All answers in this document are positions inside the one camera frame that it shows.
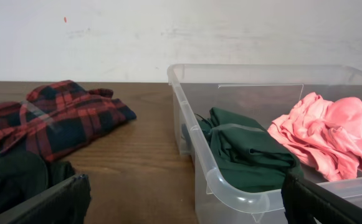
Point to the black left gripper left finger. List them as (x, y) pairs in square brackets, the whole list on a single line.
[(66, 202)]

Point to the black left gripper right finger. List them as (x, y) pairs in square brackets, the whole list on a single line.
[(308, 203)]

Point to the pink garment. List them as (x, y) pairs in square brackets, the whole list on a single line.
[(324, 135)]

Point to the dark green garment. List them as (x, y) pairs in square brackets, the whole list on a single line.
[(248, 157)]

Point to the clear plastic storage container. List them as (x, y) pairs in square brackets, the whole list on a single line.
[(261, 92)]

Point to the black crumpled garment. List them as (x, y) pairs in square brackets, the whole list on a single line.
[(24, 175)]

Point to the red plaid flannel shirt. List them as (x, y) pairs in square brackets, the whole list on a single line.
[(57, 119)]

